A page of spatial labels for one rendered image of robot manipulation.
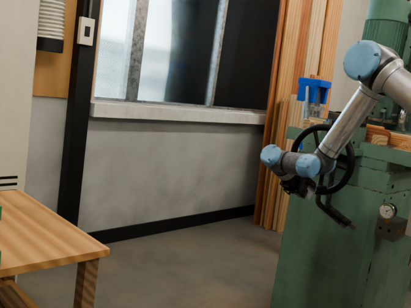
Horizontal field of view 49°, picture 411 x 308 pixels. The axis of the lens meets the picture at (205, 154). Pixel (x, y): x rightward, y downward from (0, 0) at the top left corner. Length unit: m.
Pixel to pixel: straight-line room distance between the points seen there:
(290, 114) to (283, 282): 1.51
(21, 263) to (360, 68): 1.06
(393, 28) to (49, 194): 1.85
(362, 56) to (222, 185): 2.24
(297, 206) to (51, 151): 1.28
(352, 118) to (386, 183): 0.49
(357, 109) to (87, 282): 1.00
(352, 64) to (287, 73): 2.18
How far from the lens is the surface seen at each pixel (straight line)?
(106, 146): 2.66
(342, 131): 1.58
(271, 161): 1.55
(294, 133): 2.17
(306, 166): 1.50
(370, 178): 2.00
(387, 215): 1.92
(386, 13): 2.13
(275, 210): 3.53
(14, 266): 1.28
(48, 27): 2.20
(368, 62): 1.37
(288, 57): 3.57
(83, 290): 1.44
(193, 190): 3.23
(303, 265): 2.21
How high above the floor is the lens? 1.06
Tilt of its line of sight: 9 degrees down
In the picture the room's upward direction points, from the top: 8 degrees clockwise
